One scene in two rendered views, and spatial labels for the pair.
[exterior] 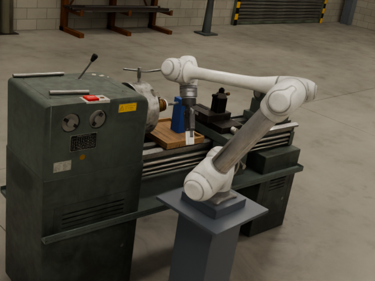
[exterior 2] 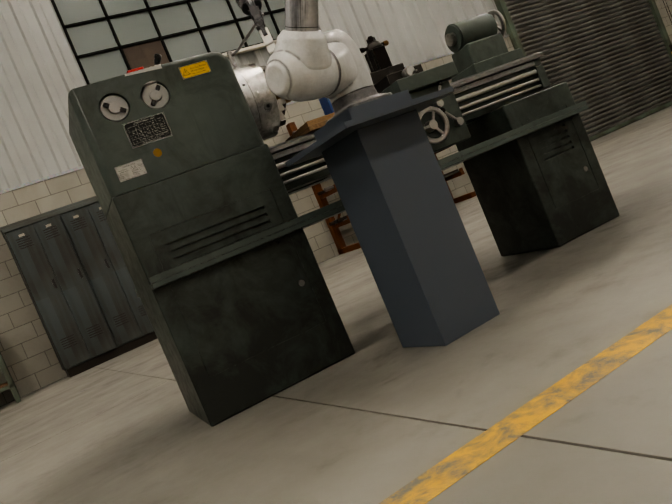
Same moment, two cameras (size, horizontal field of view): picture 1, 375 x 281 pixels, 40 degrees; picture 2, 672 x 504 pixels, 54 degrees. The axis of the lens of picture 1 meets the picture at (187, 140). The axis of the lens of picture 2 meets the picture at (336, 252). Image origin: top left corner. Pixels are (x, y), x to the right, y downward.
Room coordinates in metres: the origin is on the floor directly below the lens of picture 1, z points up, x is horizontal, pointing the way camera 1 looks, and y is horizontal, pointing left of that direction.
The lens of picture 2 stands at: (0.28, -0.72, 0.50)
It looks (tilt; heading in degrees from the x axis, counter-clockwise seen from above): 3 degrees down; 20
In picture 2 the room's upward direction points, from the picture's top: 23 degrees counter-clockwise
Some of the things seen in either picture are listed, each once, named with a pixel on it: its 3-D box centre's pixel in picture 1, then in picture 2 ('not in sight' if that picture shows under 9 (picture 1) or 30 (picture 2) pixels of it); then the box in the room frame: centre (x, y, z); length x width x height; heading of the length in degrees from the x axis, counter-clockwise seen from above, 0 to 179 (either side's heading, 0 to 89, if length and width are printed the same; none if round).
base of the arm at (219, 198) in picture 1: (217, 189); (361, 102); (2.47, -0.20, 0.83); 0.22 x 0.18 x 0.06; 139
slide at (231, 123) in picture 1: (210, 117); (383, 91); (3.26, -0.13, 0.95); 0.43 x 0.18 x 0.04; 43
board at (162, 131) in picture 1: (168, 132); (324, 127); (3.05, 0.13, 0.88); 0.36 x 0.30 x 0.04; 43
